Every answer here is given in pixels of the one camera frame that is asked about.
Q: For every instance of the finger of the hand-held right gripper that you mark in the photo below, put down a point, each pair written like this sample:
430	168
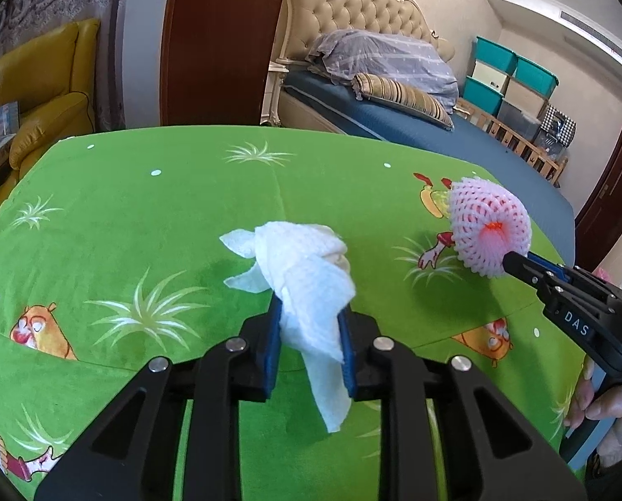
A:
525	270
548	263

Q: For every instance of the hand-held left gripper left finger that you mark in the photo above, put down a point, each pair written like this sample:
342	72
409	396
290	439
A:
270	344

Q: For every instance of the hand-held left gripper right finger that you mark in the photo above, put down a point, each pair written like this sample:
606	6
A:
347	349

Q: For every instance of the pink trash bin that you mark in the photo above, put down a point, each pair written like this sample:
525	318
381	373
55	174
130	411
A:
601	274

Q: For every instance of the pink foam fruit net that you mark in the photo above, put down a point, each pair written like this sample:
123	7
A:
478	219

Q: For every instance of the white paper towel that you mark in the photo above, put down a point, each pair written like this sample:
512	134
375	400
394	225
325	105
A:
300	261

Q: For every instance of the person's right hand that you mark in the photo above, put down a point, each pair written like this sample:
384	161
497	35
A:
619	407

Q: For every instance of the dark wooden door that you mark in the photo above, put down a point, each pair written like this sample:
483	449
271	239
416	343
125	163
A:
611	193

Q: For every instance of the bed with blue sheet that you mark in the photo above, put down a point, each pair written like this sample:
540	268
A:
499	162

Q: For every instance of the dark storage bag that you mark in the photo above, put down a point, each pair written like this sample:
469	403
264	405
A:
551	150

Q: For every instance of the black white checkered bag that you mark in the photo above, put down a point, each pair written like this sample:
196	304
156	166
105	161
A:
559	124

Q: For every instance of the grey clear storage box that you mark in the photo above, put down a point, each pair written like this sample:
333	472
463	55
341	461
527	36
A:
518	119

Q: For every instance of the green printed tablecloth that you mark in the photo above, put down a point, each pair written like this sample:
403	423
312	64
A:
159	219

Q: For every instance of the beige storage box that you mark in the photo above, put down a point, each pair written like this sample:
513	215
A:
524	98
489	75

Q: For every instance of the teal storage box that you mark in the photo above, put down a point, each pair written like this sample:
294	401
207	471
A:
494	55
536	75
482	95

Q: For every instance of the striped pillow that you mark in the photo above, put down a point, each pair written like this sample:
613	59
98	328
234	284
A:
399	95

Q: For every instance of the ceiling air vent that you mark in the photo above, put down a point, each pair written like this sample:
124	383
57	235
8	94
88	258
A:
603	36

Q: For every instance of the striped blue folded duvet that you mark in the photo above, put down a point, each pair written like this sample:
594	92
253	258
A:
389	57

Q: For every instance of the beige tufted headboard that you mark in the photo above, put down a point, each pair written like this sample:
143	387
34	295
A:
363	5

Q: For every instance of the dark red wooden panel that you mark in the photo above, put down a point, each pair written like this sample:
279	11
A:
222	36

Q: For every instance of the yellow leather armchair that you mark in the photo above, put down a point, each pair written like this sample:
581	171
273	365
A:
45	88

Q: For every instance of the small blue printed box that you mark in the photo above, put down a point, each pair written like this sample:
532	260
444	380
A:
3	116

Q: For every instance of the wooden crib rail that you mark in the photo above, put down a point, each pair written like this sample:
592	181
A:
519	146

